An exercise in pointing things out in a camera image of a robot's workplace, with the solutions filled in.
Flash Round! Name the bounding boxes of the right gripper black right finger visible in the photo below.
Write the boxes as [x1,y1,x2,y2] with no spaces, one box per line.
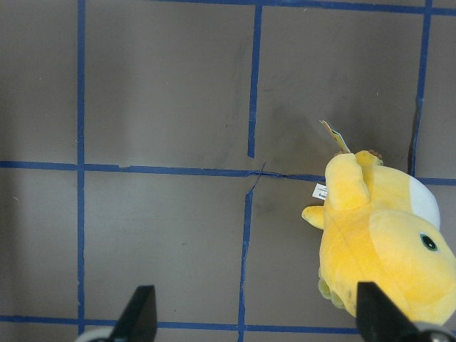
[356,282,455,342]

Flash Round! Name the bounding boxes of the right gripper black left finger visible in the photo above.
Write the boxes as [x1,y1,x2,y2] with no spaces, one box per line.
[74,284,158,342]

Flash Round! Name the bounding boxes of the yellow plush dinosaur toy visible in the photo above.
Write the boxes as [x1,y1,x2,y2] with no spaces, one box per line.
[302,131,455,324]

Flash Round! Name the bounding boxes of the brown paper table cover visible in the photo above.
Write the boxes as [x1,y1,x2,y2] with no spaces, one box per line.
[1,1,455,341]

